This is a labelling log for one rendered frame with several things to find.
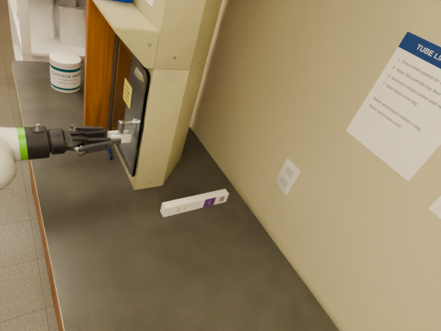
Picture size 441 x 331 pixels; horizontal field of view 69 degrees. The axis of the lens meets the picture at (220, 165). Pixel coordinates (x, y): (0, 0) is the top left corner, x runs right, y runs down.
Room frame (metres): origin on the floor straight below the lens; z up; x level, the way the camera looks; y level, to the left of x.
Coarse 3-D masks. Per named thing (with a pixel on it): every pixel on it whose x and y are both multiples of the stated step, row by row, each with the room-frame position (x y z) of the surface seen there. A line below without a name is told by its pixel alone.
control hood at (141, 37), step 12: (96, 0) 0.88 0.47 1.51; (108, 0) 0.92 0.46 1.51; (108, 12) 0.82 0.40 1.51; (120, 12) 0.85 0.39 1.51; (132, 12) 0.89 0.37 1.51; (120, 24) 0.77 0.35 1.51; (132, 24) 0.80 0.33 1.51; (144, 24) 0.83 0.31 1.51; (120, 36) 0.75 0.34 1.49; (132, 36) 0.77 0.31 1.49; (144, 36) 0.79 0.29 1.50; (156, 36) 0.81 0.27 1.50; (132, 48) 0.77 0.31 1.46; (144, 48) 0.79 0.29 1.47; (156, 48) 0.82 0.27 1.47; (144, 60) 0.79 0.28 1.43
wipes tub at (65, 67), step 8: (56, 56) 1.28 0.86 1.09; (64, 56) 1.31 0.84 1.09; (72, 56) 1.34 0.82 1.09; (56, 64) 1.24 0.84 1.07; (64, 64) 1.25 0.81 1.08; (72, 64) 1.27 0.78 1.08; (80, 64) 1.33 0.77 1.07; (56, 72) 1.24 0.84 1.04; (64, 72) 1.25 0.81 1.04; (72, 72) 1.27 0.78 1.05; (80, 72) 1.33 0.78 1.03; (56, 80) 1.24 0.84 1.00; (64, 80) 1.25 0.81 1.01; (72, 80) 1.27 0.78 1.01; (80, 80) 1.33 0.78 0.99; (56, 88) 1.24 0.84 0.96; (64, 88) 1.25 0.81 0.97; (72, 88) 1.27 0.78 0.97
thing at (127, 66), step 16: (128, 48) 0.94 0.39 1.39; (128, 64) 0.93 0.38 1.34; (128, 80) 0.92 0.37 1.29; (144, 80) 0.82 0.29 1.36; (144, 96) 0.81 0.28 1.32; (112, 112) 1.02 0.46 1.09; (128, 112) 0.89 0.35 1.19; (112, 128) 1.00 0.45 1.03; (128, 128) 0.88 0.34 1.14; (128, 144) 0.87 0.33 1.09; (128, 160) 0.85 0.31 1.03
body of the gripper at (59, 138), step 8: (56, 136) 0.68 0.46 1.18; (64, 136) 0.69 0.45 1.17; (72, 136) 0.73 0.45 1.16; (80, 136) 0.74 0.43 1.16; (56, 144) 0.67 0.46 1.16; (64, 144) 0.68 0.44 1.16; (72, 144) 0.69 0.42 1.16; (80, 144) 0.71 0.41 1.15; (56, 152) 0.66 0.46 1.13; (64, 152) 0.68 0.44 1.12
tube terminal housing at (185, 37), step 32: (160, 0) 0.84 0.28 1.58; (192, 0) 0.86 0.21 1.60; (160, 32) 0.82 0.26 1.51; (192, 32) 0.88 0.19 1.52; (160, 64) 0.83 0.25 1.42; (192, 64) 0.91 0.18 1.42; (160, 96) 0.84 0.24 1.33; (192, 96) 1.01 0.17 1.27; (160, 128) 0.85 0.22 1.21; (160, 160) 0.87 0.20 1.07
